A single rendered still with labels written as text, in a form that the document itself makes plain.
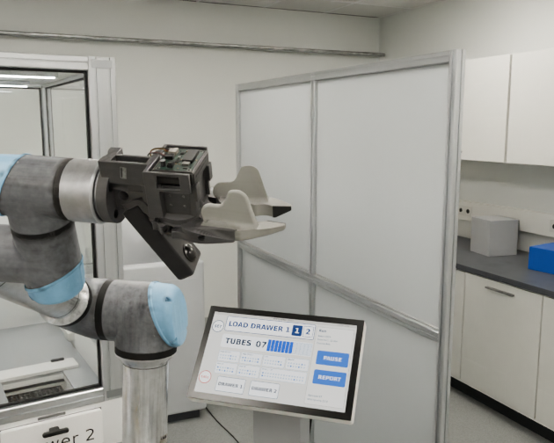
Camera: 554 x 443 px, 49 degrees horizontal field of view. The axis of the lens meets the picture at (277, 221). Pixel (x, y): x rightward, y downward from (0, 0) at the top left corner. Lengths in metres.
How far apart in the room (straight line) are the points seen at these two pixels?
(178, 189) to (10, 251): 0.25
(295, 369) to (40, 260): 1.24
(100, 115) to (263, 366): 0.90
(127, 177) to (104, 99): 1.19
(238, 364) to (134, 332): 0.86
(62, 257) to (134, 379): 0.45
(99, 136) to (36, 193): 1.14
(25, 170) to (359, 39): 5.41
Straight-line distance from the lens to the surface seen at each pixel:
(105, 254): 1.92
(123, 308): 1.15
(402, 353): 2.60
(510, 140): 4.31
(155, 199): 0.68
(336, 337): 1.93
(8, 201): 0.77
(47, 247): 0.79
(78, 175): 0.73
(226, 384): 1.96
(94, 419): 2.06
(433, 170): 2.33
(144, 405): 1.21
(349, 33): 5.99
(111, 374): 2.03
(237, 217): 0.67
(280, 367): 1.93
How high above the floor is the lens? 1.80
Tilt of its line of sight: 9 degrees down
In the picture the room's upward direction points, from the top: straight up
